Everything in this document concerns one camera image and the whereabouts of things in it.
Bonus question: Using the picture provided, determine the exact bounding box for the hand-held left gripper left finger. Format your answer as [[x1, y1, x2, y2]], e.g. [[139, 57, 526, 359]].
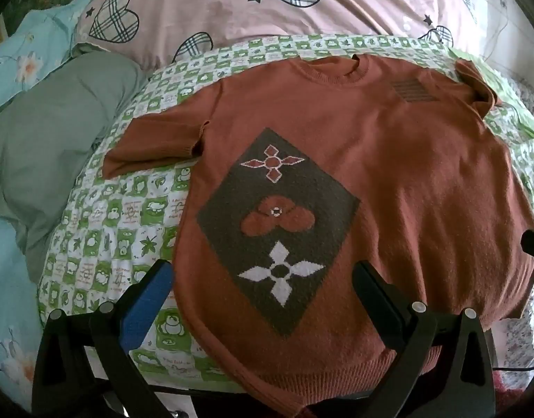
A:
[[32, 260, 181, 418]]

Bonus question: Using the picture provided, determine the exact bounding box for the white small-flowered cloth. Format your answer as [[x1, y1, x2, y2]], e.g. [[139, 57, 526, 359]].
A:
[[485, 78, 534, 384]]

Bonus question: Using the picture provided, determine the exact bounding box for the light blue floral sheet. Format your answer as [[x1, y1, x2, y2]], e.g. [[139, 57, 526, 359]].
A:
[[0, 0, 98, 401]]

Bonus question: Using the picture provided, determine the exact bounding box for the grey-green cloth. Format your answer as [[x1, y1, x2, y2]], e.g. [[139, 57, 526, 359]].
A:
[[0, 50, 148, 284]]

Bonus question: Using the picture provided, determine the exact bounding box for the green checkered printed bed sheet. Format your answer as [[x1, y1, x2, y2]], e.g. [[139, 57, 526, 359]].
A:
[[36, 35, 534, 397]]

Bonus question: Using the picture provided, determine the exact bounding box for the dark red cloth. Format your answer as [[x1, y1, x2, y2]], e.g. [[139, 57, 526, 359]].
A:
[[491, 370, 531, 416]]

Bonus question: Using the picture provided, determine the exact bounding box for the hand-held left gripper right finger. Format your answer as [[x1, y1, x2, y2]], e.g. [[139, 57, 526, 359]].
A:
[[352, 260, 496, 418]]

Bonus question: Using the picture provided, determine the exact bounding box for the orange knitted sweater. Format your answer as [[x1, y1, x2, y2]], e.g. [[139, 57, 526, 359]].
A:
[[102, 54, 534, 418]]

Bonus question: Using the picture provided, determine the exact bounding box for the pink heart-pattern pillow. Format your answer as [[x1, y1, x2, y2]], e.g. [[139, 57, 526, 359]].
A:
[[73, 0, 512, 70]]

